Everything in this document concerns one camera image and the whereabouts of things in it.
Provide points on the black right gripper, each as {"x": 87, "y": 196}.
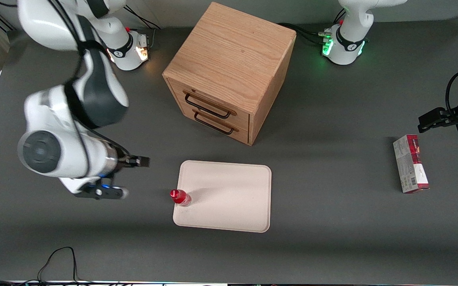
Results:
{"x": 125, "y": 161}

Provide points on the red coke bottle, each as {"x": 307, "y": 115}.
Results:
{"x": 179, "y": 197}

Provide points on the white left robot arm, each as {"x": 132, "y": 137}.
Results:
{"x": 350, "y": 24}

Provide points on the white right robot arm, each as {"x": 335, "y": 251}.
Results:
{"x": 66, "y": 147}

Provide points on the beige plastic tray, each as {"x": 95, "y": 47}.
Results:
{"x": 229, "y": 196}

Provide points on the red and grey carton box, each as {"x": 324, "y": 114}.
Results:
{"x": 410, "y": 163}

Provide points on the wooden drawer front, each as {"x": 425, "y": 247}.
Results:
{"x": 241, "y": 118}
{"x": 241, "y": 136}

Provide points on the wooden drawer cabinet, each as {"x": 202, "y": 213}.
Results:
{"x": 229, "y": 55}

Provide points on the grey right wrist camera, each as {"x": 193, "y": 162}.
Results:
{"x": 105, "y": 192}

